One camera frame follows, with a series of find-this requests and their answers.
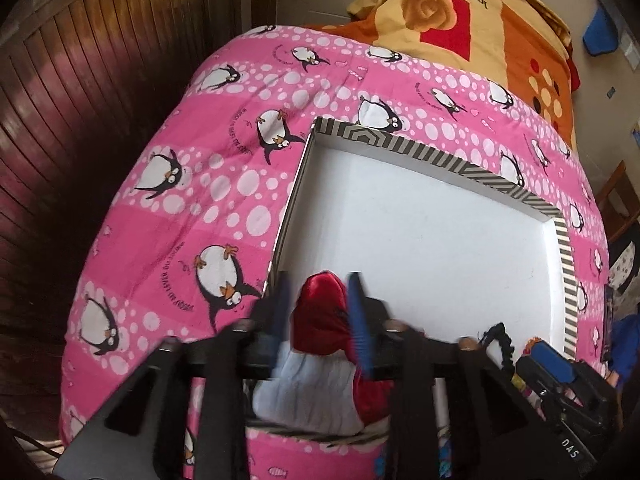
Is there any blue hanging cloth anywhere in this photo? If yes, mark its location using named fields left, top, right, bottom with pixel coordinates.
left=582, top=2, right=621, bottom=57

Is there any spotted cloth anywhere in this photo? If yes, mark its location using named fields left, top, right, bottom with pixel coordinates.
left=607, top=237, right=640, bottom=297

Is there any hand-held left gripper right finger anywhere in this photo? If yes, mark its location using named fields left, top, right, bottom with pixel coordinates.
left=347, top=272, right=567, bottom=480

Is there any pink penguin blanket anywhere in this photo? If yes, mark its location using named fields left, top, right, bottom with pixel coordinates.
left=60, top=25, right=615, bottom=480

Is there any wooden chair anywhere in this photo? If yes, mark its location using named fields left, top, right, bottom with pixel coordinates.
left=597, top=160, right=640, bottom=242

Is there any black cable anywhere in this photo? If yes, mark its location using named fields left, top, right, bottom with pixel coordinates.
left=14, top=432, right=67, bottom=457

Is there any orange floral blanket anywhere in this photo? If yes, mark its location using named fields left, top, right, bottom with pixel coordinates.
left=304, top=0, right=584, bottom=157

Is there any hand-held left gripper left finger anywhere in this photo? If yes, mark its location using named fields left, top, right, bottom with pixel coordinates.
left=52, top=271, right=296, bottom=480

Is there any red satin hair bow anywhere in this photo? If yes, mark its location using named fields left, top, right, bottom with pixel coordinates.
left=291, top=271, right=396, bottom=426

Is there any black scrunchie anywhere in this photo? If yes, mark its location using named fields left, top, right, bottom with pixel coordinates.
left=477, top=322, right=517, bottom=387

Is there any white light switch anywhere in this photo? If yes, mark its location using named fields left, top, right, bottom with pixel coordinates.
left=620, top=30, right=639, bottom=69

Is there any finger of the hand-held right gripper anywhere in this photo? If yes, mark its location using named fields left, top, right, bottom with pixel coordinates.
left=515, top=357, right=557, bottom=402
left=528, top=341, right=577, bottom=383

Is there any striped cardboard tray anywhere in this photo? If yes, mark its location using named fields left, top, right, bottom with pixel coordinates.
left=242, top=116, right=574, bottom=449

